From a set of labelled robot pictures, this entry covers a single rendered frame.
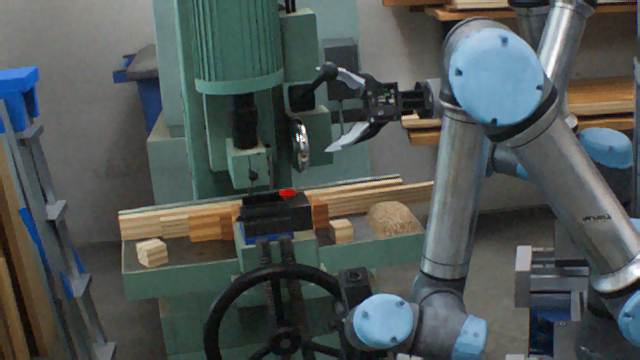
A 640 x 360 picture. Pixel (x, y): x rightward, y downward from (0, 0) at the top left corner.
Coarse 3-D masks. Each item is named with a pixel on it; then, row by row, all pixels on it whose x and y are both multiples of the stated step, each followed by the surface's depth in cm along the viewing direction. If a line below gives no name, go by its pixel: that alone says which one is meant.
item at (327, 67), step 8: (328, 64) 167; (320, 72) 167; (328, 72) 167; (336, 72) 167; (320, 80) 175; (328, 80) 168; (288, 88) 206; (296, 88) 204; (304, 88) 204; (312, 88) 186; (288, 96) 207; (296, 96) 203; (304, 96) 198; (312, 96) 203; (296, 104) 203; (304, 104) 203; (312, 104) 204; (296, 112) 205
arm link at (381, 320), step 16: (368, 304) 129; (384, 304) 129; (400, 304) 130; (416, 304) 133; (352, 320) 135; (368, 320) 128; (384, 320) 128; (400, 320) 129; (416, 320) 131; (352, 336) 137; (368, 336) 128; (384, 336) 128; (400, 336) 128; (400, 352) 132
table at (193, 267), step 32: (352, 224) 194; (128, 256) 186; (192, 256) 184; (224, 256) 183; (320, 256) 184; (352, 256) 185; (384, 256) 187; (416, 256) 188; (128, 288) 179; (160, 288) 180; (192, 288) 182; (320, 288) 176
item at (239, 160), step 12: (228, 144) 195; (228, 156) 196; (240, 156) 188; (252, 156) 188; (264, 156) 188; (240, 168) 188; (252, 168) 189; (264, 168) 189; (240, 180) 189; (264, 180) 190
